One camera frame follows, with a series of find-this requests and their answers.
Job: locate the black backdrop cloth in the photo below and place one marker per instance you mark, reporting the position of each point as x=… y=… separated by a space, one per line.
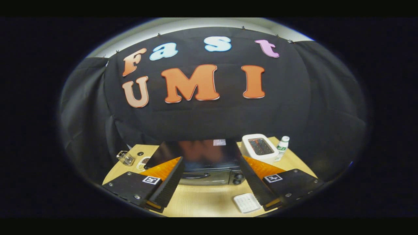
x=294 y=107

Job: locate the white rectangular plate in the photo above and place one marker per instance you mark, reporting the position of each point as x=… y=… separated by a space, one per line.
x=246 y=203

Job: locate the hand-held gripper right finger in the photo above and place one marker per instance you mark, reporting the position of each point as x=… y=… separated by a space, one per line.
x=253 y=184

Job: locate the black toaster oven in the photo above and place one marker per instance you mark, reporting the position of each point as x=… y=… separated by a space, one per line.
x=202 y=156

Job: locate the small white green-label bottle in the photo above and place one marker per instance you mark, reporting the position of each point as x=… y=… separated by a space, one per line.
x=282 y=147

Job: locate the white pop-up toaster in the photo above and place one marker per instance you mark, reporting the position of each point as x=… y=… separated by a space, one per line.
x=259 y=156

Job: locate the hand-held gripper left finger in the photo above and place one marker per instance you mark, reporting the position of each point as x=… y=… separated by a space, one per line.
x=169 y=184

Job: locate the small white condiment dish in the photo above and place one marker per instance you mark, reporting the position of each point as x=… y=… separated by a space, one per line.
x=142 y=164

